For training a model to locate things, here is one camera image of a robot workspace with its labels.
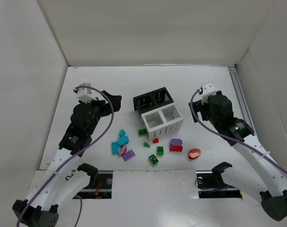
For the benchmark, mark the green lego by bin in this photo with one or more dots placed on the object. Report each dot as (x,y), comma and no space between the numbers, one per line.
(142,132)

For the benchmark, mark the aluminium rail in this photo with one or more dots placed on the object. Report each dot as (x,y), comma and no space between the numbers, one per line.
(241,97)

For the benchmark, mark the green square lego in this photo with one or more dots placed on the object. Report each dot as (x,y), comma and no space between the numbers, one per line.
(160,151)

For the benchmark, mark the teal rounded lego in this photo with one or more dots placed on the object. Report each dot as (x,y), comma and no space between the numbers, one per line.
(123,140)

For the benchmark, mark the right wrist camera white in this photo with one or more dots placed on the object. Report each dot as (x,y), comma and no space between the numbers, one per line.
(206,90)

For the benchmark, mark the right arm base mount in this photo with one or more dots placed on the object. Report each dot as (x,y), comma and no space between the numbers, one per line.
(210,188)

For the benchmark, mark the white double bin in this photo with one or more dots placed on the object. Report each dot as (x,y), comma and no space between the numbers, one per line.
(162,121)

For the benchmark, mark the red oval lego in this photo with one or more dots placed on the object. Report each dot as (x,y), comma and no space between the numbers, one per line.
(194,153)

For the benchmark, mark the green 2x2 lego front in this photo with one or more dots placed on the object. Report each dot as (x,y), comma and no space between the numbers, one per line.
(153,159)

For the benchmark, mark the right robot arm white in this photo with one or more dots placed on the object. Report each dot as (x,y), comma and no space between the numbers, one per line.
(271,190)

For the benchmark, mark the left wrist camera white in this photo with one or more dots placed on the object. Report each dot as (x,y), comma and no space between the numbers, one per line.
(84,95)

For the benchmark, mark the black double bin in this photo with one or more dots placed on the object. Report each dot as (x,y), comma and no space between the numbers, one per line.
(152,100)

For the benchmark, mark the purple oval lego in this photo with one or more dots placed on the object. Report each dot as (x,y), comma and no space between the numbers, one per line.
(176,142)

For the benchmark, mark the purple orange patterned lego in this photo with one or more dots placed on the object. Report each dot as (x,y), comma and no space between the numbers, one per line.
(122,150)

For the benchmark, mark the small green slope lego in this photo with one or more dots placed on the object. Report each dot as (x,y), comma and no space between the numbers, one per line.
(146,145)

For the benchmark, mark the teal flat lego plate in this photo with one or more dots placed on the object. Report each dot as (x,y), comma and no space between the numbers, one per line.
(114,148)

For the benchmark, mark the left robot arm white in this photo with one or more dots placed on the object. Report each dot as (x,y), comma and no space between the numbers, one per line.
(65,176)

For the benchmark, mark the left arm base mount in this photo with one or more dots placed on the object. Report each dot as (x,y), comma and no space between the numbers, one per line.
(101,188)

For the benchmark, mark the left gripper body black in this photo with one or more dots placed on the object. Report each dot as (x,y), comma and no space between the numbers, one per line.
(105,105)

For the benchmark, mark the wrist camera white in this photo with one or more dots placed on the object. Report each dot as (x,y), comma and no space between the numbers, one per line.
(84,95)
(206,90)

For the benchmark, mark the red comb lego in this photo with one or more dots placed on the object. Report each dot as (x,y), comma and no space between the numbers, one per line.
(175,148)

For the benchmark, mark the small red lego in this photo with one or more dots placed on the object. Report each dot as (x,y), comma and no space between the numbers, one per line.
(156,140)

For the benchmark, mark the small teal lego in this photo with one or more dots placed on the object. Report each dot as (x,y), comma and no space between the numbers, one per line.
(122,133)

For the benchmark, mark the purple 2x2 lego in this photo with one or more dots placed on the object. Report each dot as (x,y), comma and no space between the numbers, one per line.
(128,155)

